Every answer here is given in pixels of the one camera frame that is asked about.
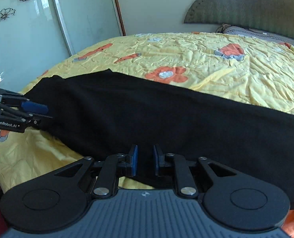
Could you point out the left glass wardrobe door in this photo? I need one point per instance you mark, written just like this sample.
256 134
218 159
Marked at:
31 41

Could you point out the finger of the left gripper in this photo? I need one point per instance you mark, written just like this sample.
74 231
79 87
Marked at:
13 117
35 107

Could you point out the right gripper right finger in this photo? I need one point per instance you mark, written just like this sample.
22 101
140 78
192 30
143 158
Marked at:
229 197

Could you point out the grey patterned pillow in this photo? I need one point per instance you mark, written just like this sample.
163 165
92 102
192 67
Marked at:
253 33

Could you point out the black pants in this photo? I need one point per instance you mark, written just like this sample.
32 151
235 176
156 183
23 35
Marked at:
105 113

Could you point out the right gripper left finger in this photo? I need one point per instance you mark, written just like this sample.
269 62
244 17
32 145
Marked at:
60 198

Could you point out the right glass wardrobe door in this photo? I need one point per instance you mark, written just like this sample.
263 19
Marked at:
87 22

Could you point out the glass wardrobe door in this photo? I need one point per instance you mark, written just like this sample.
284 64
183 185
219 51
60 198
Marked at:
87 22
31 41

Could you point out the green padded headboard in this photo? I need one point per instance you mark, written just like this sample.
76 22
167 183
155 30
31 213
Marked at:
276 16

